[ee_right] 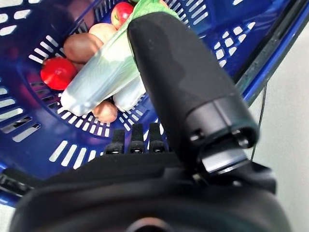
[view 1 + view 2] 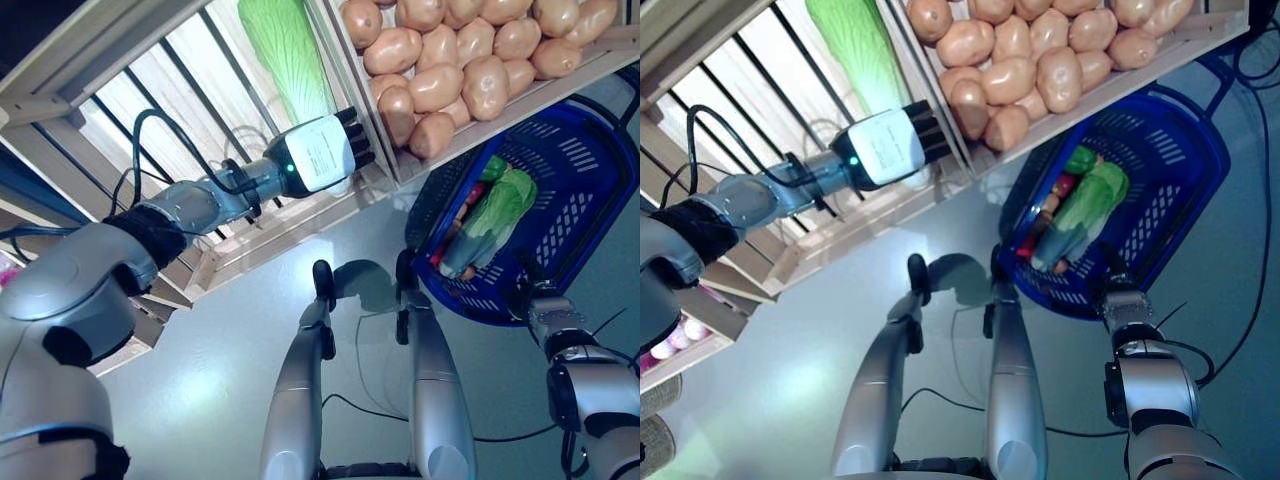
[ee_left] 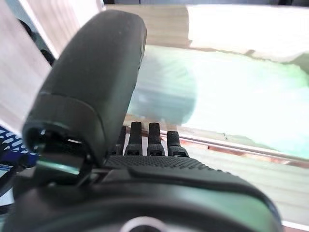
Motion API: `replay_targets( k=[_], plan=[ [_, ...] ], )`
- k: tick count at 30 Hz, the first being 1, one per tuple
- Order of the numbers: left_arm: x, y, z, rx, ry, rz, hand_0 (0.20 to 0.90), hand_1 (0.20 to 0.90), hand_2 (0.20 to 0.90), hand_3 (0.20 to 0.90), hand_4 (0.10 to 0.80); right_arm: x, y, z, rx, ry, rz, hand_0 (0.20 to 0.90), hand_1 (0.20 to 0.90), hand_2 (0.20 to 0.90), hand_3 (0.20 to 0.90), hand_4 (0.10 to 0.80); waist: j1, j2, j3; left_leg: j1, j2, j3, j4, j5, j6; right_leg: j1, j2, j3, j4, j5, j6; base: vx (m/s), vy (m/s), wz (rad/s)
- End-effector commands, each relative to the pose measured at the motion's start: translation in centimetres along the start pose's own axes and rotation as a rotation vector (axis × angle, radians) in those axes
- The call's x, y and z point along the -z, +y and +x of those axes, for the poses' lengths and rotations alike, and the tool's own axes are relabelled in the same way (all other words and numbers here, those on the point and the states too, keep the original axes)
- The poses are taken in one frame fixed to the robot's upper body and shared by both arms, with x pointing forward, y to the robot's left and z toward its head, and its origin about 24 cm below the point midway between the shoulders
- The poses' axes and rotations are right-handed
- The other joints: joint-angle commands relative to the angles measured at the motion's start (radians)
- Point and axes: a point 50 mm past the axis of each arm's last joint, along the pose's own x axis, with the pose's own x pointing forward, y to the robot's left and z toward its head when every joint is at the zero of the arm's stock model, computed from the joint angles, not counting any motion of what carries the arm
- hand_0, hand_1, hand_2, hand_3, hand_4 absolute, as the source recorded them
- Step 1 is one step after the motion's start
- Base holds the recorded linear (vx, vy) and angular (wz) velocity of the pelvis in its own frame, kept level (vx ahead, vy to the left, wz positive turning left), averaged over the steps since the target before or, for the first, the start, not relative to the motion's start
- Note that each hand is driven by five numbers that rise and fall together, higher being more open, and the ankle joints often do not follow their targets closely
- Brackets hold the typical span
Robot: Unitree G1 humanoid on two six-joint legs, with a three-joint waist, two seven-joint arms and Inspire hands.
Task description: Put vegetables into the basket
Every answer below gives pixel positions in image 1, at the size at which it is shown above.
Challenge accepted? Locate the blue plastic shopping basket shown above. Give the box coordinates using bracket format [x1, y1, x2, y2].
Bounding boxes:
[0, 0, 309, 206]

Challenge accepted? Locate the red tomato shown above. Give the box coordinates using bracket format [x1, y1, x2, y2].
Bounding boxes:
[40, 58, 78, 90]

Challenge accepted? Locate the brown potato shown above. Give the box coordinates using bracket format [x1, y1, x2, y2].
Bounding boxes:
[63, 33, 103, 65]

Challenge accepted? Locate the black basket handle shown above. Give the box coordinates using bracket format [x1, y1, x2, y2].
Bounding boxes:
[235, 0, 309, 107]

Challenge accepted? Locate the green white napa cabbage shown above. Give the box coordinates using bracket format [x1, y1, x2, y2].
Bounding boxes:
[112, 72, 147, 113]
[60, 0, 182, 117]

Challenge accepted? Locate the red yellow apple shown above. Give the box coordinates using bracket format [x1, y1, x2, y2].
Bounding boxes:
[110, 1, 135, 31]

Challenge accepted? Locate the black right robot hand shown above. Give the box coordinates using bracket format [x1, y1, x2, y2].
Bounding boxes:
[9, 12, 293, 232]

